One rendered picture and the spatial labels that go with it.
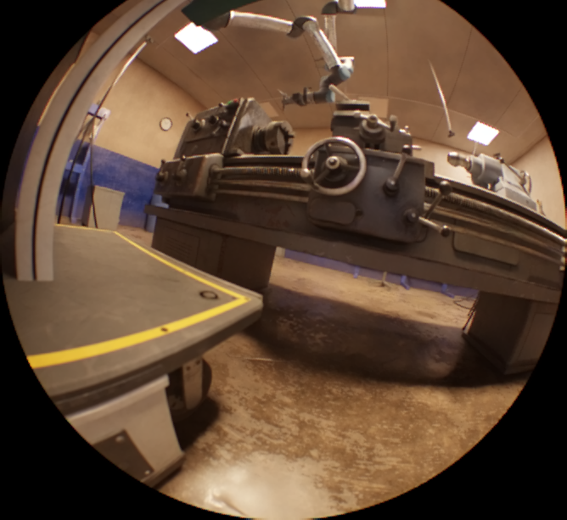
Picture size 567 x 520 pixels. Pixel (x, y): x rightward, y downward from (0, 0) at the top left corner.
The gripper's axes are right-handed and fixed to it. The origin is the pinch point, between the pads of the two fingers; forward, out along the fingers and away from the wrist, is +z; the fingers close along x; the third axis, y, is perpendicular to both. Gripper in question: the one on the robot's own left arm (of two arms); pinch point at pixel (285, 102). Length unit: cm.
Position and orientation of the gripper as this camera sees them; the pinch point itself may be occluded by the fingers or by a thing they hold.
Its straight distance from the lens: 141.9
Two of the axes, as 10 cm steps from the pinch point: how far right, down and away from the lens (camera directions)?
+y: -0.3, 9.6, 2.7
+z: -8.8, -1.6, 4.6
